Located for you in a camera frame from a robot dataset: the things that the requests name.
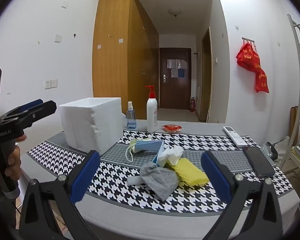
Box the wooden side door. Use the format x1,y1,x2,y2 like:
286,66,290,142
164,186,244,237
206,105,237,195
199,27,213,123

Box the red printed plastic bag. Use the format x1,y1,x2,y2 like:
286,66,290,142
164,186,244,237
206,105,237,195
236,42,262,70
250,67,270,93

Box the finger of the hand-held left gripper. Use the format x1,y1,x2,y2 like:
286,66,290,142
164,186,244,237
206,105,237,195
0,99,44,121
9,100,57,131

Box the white red-pump bottle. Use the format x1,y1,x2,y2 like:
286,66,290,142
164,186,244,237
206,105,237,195
144,85,158,133

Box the black smartphone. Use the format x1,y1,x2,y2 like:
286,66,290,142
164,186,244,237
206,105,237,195
242,146,276,178

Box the clear plastic packet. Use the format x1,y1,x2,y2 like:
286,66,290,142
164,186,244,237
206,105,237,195
260,142,279,165

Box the person's left hand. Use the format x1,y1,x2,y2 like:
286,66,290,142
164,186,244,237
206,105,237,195
7,134,28,170

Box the white remote control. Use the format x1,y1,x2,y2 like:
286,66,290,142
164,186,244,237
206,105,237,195
222,126,247,147

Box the wooden wardrobe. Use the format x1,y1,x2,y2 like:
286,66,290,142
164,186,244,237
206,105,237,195
92,0,160,120

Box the grey knit hat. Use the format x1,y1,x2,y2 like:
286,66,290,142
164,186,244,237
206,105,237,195
139,162,180,202

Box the dark brown entrance door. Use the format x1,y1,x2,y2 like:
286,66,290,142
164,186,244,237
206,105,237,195
159,47,192,110

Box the houndstooth table runner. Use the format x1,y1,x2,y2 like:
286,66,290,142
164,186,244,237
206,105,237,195
27,129,300,214

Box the red snack packet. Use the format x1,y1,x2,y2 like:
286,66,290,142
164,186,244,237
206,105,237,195
161,124,184,133

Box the brown wooden board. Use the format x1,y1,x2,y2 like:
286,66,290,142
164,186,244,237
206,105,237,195
290,106,299,140

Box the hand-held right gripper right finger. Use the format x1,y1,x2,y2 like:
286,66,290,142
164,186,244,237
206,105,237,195
201,151,284,240

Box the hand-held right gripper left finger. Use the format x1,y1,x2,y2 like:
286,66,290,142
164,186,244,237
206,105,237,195
19,150,102,240

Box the white paper notice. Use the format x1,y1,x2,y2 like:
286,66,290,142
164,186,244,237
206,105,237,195
167,59,188,69

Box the white foam box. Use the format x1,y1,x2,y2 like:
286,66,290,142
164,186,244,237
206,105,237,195
59,97,124,156

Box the yellow knit cloth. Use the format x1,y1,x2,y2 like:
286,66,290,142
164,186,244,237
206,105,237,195
165,158,210,187

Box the blue face mask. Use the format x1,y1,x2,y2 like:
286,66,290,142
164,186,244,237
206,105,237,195
135,140,165,164

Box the blue spray bottle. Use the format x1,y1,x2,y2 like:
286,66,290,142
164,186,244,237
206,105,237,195
126,101,138,130

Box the white paper tissue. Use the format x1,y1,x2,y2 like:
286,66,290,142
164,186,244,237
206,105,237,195
156,146,184,168

